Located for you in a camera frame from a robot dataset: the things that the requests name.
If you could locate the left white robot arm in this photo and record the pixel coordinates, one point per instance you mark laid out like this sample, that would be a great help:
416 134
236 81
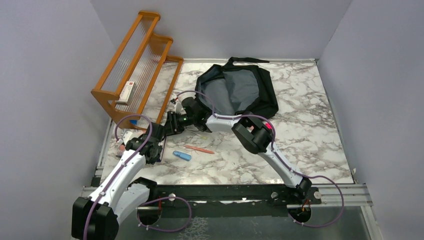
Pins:
98 216

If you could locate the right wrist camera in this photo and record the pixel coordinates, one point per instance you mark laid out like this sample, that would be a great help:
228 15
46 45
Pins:
177 106

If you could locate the small white red box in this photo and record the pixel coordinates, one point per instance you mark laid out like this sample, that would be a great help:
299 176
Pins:
127 93

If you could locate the black backpack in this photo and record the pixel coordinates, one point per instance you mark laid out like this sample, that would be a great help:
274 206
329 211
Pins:
238 86

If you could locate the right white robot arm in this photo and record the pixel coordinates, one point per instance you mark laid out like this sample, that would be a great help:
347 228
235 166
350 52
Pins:
255 133

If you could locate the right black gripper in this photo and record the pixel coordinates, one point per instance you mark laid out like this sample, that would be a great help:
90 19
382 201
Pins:
172 127

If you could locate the white yellow-tipped pen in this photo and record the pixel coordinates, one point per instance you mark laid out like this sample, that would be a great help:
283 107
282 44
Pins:
198 134

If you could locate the orange wooden rack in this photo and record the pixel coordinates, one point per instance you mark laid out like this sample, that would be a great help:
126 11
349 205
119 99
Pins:
143 57

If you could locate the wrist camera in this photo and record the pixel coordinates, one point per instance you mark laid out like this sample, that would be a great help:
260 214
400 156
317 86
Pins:
126 137
177 106

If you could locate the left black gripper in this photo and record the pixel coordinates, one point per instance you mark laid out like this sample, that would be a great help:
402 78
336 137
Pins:
153 160

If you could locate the blue glue stick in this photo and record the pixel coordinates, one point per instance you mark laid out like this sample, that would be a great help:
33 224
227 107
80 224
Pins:
182 155

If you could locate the orange pen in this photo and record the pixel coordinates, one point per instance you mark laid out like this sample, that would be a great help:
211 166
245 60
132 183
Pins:
199 149

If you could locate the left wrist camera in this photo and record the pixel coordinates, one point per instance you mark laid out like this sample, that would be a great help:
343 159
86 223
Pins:
126 137

